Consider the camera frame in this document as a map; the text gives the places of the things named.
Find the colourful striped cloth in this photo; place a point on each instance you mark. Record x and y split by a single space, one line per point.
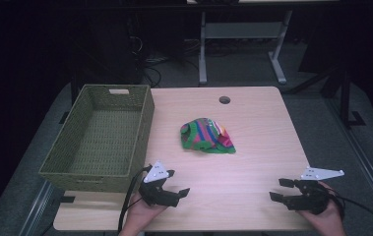
203 136

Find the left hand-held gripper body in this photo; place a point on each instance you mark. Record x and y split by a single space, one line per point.
156 193

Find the person's right hand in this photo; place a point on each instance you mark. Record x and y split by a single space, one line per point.
326 221

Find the grey metal desk frame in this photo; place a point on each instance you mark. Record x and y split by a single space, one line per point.
241 31

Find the person's left hand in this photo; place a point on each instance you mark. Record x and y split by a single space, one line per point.
139 216

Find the green woven basket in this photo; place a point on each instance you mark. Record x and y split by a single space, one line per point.
108 131

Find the metal floor rail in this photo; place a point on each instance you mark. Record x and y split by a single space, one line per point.
367 164
36 209

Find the black computer tower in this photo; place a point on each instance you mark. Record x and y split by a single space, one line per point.
108 49

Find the black metal stand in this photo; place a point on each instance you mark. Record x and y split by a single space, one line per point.
344 95

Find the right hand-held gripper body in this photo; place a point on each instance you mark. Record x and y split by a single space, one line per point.
308 196

